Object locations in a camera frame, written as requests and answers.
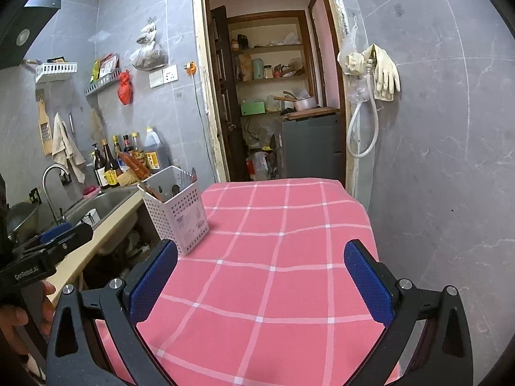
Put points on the white wall switch panel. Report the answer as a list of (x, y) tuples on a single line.
[(163, 75)]

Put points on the steel faucet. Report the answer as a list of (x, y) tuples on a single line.
[(50, 181)]

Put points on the pink checkered tablecloth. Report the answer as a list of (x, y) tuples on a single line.
[(273, 281)]

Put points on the glass jar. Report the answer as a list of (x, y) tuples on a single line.
[(268, 71)]

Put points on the red white bag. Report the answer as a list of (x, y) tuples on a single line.
[(257, 167)]

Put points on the steel sink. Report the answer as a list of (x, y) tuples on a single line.
[(100, 203)]

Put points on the white cup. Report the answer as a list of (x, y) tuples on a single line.
[(90, 217)]

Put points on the grey wall shelf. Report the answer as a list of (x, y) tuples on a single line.
[(102, 83)]

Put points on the wooden grater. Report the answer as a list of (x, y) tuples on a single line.
[(45, 128)]

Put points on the brown wooden chopstick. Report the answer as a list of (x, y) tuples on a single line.
[(152, 192)]

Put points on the black range hood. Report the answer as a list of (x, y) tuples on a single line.
[(24, 20)]

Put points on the orange plug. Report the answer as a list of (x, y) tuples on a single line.
[(191, 68)]

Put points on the red packet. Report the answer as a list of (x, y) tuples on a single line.
[(108, 64)]

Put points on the red plastic bag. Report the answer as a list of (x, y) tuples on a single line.
[(125, 88)]

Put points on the green thermos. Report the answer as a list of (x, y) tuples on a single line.
[(257, 70)]

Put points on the pink sponge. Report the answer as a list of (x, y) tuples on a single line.
[(91, 191)]

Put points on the beige towel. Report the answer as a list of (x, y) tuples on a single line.
[(66, 148)]

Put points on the yellow bag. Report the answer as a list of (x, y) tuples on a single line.
[(126, 179)]

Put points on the aluminium pot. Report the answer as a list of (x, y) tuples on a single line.
[(303, 103)]

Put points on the white wall basket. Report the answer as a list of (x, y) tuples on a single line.
[(56, 70)]

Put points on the cream rubber glove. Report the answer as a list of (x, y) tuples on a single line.
[(386, 72), (352, 62)]

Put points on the thin clear plastic bag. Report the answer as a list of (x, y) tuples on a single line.
[(351, 36)]

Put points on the clear hanging plastic bag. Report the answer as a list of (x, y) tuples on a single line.
[(149, 54)]

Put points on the beige hanging cloth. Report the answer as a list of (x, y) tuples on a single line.
[(96, 126)]

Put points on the wooden cutting board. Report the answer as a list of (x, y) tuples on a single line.
[(312, 112)]

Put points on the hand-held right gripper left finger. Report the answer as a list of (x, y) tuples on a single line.
[(155, 281)]

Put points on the grey cabinet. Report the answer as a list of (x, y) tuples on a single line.
[(314, 148)]

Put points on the pale door frame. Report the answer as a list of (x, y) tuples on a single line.
[(199, 88)]

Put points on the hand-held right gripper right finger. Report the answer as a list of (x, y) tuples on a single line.
[(368, 285)]

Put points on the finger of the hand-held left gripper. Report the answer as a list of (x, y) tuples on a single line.
[(56, 231), (68, 241)]

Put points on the metal spoon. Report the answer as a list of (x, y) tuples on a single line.
[(176, 191)]

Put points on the person's left hand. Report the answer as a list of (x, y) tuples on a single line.
[(49, 305)]

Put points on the grey metal wok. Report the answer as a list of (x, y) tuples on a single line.
[(22, 219)]

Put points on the dark wooden door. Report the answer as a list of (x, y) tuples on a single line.
[(227, 88)]

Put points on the green packet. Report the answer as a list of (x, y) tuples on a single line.
[(95, 72)]

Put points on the black wall socket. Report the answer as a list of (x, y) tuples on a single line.
[(35, 196)]

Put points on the wooden shelf unit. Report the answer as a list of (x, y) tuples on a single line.
[(269, 48)]

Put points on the green box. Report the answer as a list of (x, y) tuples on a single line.
[(252, 108)]

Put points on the orange snack bag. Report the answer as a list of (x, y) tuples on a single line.
[(134, 167)]

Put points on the large cooking oil jug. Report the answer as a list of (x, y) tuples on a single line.
[(152, 148)]

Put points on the hanging metal rod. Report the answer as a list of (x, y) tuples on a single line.
[(71, 124)]

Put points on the dark yellow-label sauce bottle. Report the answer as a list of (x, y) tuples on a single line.
[(110, 169)]

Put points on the white perforated utensil holder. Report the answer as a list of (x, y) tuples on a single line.
[(181, 221)]

